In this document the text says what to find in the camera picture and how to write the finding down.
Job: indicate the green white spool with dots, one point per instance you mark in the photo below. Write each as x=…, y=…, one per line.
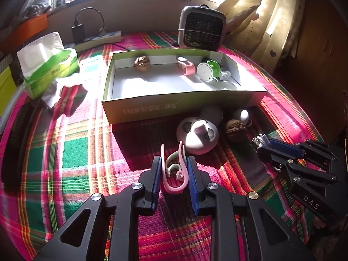
x=208, y=70

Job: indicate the pink white clip hook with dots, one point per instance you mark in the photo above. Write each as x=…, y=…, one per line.
x=174, y=189

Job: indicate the white power strip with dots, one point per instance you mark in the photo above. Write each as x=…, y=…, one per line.
x=100, y=38

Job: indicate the white panda-shaped holder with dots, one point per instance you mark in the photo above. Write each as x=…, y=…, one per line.
x=197, y=138

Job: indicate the yellow-green box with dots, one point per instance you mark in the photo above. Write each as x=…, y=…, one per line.
x=4, y=81

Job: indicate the crumpled white tissue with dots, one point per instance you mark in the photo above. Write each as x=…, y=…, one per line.
x=58, y=92

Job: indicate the small grey white plug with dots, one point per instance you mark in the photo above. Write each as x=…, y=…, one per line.
x=243, y=115

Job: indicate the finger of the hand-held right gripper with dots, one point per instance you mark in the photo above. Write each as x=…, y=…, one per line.
x=284, y=146
x=273, y=156

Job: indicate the pile of plastic bags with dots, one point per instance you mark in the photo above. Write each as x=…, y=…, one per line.
x=35, y=2

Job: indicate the green white cardboard box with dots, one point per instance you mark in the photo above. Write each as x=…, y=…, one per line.
x=163, y=108

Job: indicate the orange box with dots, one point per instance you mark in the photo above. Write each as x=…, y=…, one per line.
x=27, y=30

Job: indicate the brown walnut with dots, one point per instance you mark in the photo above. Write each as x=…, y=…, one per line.
x=142, y=64
x=236, y=129

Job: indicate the green tissue pack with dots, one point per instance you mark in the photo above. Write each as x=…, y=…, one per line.
x=46, y=65

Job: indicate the black charger adapter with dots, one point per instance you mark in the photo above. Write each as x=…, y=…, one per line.
x=78, y=32

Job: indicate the plaid cloth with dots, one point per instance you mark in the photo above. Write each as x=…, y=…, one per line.
x=81, y=146

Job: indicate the cream heart print curtain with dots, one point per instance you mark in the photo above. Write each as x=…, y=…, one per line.
x=272, y=19

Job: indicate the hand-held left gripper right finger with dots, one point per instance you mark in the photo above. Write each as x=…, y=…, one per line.
x=193, y=182

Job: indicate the long black ribbed object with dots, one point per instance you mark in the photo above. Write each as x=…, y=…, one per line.
x=16, y=146

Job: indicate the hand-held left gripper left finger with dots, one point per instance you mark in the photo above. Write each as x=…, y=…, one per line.
x=155, y=179

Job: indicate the small pink white gadget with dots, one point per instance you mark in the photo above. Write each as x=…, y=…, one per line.
x=185, y=67

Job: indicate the grey desktop heater fan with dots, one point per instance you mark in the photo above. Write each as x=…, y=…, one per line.
x=201, y=30

